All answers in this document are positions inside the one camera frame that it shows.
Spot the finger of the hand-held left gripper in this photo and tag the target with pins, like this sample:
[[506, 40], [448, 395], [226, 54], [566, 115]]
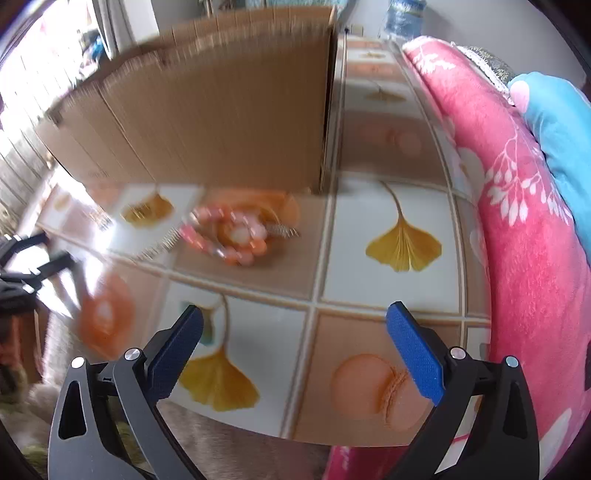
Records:
[[41, 272], [18, 243]]

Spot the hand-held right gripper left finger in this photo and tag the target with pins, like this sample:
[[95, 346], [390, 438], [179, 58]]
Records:
[[178, 350]]

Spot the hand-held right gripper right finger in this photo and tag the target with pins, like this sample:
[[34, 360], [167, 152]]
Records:
[[415, 353]]

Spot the brown cardboard box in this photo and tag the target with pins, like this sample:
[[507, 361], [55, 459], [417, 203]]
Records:
[[207, 115]]

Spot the leaf and coffee print tablecloth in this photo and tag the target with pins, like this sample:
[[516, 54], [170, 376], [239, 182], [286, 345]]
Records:
[[369, 314]]

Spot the white fluffy blanket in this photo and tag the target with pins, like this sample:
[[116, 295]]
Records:
[[221, 447]]

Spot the pink floral blanket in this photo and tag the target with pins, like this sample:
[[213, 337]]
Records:
[[521, 286]]

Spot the pile of clothes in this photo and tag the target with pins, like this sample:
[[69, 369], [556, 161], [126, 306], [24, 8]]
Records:
[[94, 44]]

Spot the blue pillow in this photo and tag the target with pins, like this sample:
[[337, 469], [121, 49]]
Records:
[[558, 138]]

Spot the grey patterned cushion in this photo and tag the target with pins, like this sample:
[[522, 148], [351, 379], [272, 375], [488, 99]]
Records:
[[489, 64]]

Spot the large clear water bottle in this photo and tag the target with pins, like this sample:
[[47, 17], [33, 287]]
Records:
[[404, 18]]

